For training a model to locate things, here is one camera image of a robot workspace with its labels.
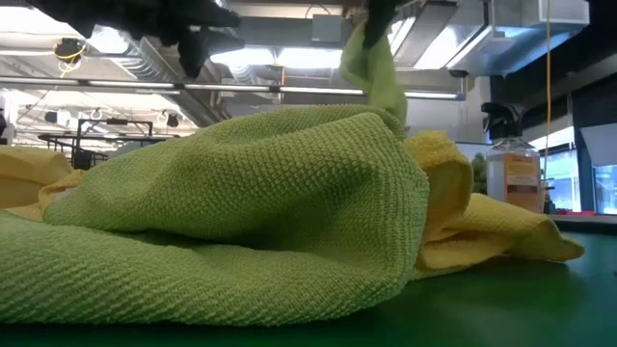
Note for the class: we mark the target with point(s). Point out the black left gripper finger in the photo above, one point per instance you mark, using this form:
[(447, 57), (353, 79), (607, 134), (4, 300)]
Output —
[(224, 43), (214, 14)]

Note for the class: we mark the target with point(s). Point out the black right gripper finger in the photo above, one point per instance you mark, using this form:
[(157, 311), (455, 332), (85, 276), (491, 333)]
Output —
[(394, 7), (373, 24)]

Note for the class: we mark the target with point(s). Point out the large green microfiber towel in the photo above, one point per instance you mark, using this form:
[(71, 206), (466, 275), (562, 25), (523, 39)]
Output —
[(241, 202)]

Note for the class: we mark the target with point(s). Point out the yellow microfiber towel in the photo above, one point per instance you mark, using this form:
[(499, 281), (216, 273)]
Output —
[(29, 178), (482, 226)]

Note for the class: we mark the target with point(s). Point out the grey ceiling box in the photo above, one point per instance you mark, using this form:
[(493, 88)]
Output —
[(328, 29)]

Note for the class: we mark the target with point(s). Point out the long ceiling light bar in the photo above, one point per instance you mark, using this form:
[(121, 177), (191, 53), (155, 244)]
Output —
[(318, 90)]

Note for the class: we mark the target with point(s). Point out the silver metal ventilation hood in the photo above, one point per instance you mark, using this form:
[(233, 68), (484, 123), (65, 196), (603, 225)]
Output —
[(506, 43)]

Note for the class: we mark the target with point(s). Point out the black metal rack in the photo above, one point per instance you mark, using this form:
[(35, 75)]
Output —
[(82, 156)]

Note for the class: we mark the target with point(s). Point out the green succulent plant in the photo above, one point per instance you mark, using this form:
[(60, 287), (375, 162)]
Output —
[(479, 173)]

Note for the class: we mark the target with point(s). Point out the clear spray bottle, orange label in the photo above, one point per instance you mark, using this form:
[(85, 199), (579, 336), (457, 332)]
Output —
[(511, 168)]

